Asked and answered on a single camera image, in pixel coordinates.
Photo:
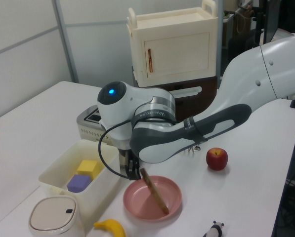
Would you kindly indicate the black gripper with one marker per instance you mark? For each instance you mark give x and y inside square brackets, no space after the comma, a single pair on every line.
[130,163]

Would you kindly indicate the toast bread slice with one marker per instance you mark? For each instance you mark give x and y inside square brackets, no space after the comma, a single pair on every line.
[154,191]

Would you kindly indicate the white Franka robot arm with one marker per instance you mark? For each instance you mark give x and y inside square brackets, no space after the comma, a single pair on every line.
[248,74]

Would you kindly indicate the pink plate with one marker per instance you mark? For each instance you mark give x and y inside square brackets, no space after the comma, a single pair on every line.
[142,202]

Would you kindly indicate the yellow cube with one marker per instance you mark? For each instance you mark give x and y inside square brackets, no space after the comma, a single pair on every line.
[87,166]

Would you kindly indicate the purple cube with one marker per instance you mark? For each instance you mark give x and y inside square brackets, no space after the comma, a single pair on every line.
[78,183]

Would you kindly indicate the yellow banana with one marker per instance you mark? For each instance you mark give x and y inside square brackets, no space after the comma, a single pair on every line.
[112,227]

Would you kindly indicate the silver toaster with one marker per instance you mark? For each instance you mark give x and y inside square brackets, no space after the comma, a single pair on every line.
[88,128]

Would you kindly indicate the metal toast rack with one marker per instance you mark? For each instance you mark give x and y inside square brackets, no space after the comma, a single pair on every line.
[195,148]

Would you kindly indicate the white plastic container box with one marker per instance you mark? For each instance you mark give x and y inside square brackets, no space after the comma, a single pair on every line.
[63,168]

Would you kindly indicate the red apple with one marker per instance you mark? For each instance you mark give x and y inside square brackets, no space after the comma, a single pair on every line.
[217,159]

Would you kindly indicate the white lidded canister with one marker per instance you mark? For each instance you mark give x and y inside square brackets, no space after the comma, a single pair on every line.
[53,217]

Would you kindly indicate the panda toy figure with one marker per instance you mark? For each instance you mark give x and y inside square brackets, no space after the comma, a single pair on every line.
[215,230]

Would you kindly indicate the cream toy cabinet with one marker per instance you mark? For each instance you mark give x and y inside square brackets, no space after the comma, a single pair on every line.
[177,49]

